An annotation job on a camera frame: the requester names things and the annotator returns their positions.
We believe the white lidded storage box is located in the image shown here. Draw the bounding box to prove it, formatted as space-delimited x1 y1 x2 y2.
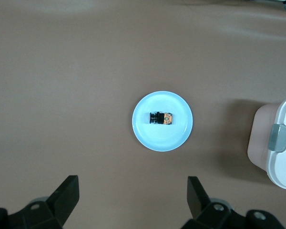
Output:
247 94 286 192

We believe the orange and black switch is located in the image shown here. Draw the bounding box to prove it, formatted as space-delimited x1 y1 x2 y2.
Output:
149 111 174 126

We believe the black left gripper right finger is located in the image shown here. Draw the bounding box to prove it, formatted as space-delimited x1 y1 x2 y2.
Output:
181 176 249 229

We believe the light blue round plate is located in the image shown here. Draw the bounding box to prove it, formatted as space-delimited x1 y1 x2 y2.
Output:
132 90 194 153

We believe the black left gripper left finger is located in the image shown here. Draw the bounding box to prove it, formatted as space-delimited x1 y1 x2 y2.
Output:
7 175 80 229

